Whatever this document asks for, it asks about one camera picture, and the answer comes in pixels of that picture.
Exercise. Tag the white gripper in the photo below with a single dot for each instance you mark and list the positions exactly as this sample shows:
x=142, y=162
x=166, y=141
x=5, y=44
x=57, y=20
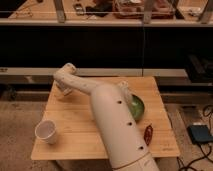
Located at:
x=65, y=90

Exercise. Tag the wooden table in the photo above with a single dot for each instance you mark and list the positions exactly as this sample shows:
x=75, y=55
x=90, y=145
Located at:
x=78, y=137

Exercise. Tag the red chili pepper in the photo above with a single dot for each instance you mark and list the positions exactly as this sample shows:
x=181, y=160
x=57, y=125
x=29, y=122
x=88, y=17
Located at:
x=148, y=133

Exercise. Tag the dark phone on shelf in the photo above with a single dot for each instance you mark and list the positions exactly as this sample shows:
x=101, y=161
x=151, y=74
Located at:
x=79, y=9

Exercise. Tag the green bowl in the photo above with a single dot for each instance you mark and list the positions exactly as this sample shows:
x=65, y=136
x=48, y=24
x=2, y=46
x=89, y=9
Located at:
x=137, y=108

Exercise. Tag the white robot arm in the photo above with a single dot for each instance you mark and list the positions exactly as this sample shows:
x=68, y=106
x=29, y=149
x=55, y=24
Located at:
x=110, y=105

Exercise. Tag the black power adapter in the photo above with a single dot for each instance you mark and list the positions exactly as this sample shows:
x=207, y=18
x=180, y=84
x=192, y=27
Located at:
x=199, y=134

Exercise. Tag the tray of items on shelf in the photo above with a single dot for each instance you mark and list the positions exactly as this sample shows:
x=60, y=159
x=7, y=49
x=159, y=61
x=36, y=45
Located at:
x=136, y=8

